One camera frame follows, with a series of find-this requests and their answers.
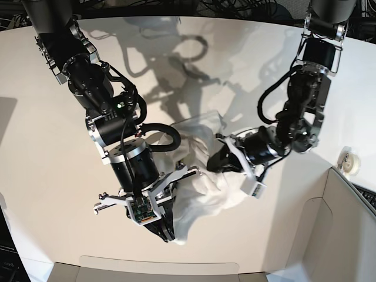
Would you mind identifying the white printed t-shirt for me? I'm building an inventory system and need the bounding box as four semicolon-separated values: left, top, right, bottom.
153;110;248;245

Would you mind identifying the grey cardboard box bottom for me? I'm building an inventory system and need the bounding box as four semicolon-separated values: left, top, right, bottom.
48;256;267;281

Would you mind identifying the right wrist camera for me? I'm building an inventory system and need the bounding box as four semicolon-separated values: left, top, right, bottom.
126;196;162;226

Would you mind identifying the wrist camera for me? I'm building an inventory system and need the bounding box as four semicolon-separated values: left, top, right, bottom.
126;196;162;226
240;180;266;199

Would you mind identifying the grey cardboard box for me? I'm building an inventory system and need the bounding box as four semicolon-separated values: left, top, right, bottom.
48;256;267;281
301;168;375;281

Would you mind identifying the clear tape roll dispenser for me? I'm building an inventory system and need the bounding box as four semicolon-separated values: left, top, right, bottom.
337;146;361;179

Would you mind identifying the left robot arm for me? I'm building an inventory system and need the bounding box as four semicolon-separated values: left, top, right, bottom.
206;1;356;197

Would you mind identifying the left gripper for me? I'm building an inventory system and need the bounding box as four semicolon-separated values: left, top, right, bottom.
206;133;266;184

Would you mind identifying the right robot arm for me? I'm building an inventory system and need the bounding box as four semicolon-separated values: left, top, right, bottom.
23;1;198;243

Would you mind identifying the black keyboard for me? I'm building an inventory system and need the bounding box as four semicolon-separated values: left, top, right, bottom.
352;183;376;212

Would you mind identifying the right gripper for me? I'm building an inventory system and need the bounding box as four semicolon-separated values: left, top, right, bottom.
93;162;200;243

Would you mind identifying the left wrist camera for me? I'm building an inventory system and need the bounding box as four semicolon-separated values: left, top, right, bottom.
240;180;266;199

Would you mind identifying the grey cardboard box right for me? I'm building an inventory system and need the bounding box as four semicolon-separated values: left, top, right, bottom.
301;168;375;281

